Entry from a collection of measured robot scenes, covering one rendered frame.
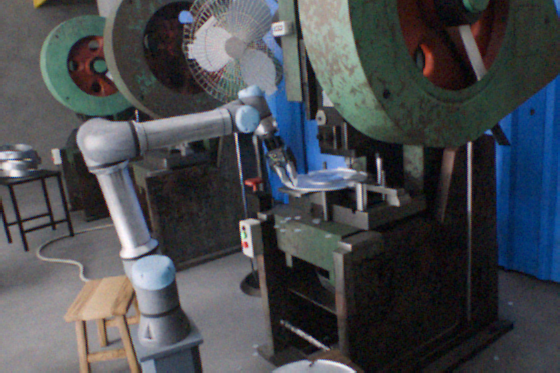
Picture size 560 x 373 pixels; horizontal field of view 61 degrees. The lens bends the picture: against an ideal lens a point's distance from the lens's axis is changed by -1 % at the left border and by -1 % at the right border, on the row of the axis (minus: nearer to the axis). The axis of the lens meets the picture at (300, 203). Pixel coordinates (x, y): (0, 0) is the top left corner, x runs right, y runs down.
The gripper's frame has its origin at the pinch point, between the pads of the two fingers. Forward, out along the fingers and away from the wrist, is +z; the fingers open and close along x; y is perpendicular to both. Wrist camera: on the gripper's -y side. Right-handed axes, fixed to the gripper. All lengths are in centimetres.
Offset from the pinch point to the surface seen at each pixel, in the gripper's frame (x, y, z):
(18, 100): -413, -486, -169
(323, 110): 18.1, -14.2, -17.9
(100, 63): -156, -236, -111
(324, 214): 5.2, -1.9, 14.7
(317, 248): -0.9, 3.7, 23.6
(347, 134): 23.2, -6.4, -7.7
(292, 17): 21, -17, -51
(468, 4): 66, 24, -31
